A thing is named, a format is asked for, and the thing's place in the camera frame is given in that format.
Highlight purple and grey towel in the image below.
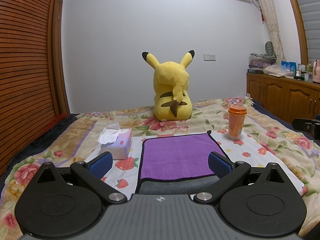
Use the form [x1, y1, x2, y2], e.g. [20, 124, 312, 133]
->
[135, 131, 227, 194]

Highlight wooden sideboard cabinet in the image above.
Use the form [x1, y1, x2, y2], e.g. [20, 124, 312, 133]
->
[247, 73, 319, 123]

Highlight white strawberry print sheet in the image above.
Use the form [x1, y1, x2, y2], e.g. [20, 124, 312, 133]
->
[85, 129, 307, 201]

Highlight floral bed blanket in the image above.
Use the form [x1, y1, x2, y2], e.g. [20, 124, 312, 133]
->
[1, 97, 319, 239]

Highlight purple tissue box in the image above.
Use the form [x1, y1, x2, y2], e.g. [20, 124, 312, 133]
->
[98, 122, 132, 160]

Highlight pink bag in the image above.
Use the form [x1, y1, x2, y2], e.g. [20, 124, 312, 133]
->
[312, 59, 320, 83]

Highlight orange lidded cup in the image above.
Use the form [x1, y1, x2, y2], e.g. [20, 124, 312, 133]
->
[228, 105, 247, 140]

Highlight blue picture box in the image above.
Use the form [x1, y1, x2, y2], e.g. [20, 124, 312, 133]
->
[281, 61, 297, 76]

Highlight stack of folded clothes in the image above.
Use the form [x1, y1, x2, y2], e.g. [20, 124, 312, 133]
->
[248, 53, 276, 69]

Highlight green handheld fan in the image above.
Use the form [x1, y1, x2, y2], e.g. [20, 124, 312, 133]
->
[265, 41, 276, 57]

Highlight yellow Pikachu plush toy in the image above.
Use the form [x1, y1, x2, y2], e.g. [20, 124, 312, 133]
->
[142, 50, 195, 121]

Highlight wooden slatted wardrobe door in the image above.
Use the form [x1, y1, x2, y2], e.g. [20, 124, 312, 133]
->
[1, 0, 65, 173]

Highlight cream tied curtain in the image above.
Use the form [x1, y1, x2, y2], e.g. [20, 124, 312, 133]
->
[258, 0, 286, 65]

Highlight white wall switch plate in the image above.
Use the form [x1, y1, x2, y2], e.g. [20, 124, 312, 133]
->
[203, 54, 216, 61]

